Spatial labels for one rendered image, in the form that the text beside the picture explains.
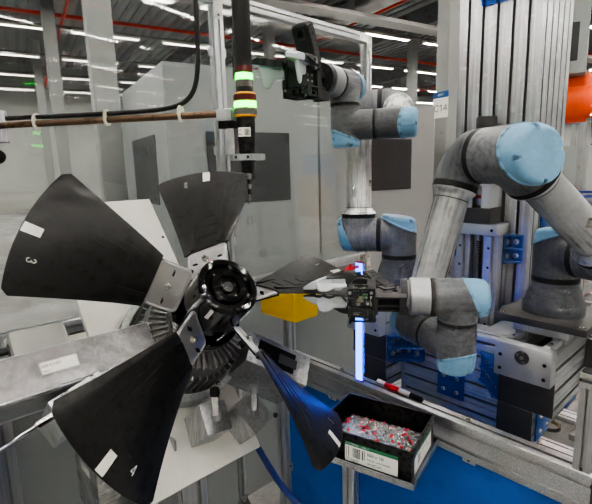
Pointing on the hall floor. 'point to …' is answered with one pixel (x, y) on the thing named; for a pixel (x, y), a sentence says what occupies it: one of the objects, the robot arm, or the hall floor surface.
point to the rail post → (283, 448)
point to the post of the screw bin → (350, 486)
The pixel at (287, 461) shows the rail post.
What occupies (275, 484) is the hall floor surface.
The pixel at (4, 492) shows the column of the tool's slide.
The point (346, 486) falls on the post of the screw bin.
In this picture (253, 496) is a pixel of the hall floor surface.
